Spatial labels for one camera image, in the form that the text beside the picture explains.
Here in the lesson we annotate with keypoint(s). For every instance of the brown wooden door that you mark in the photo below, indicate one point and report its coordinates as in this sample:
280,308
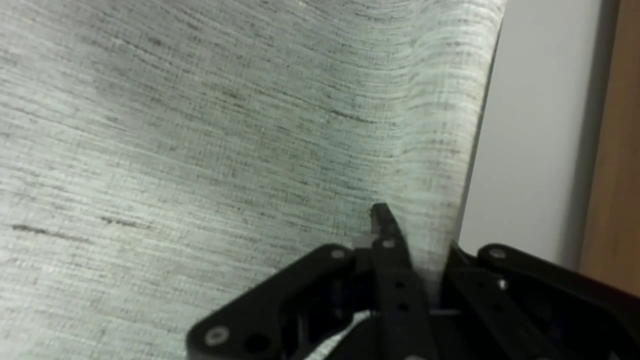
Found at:
616,146

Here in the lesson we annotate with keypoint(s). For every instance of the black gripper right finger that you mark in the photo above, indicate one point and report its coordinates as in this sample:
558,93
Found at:
532,306

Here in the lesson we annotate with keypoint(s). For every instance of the grey fabric curtain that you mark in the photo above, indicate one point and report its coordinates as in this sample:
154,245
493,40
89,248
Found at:
212,146

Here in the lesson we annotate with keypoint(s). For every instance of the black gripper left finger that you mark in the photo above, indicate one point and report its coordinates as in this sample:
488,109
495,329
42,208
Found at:
392,293

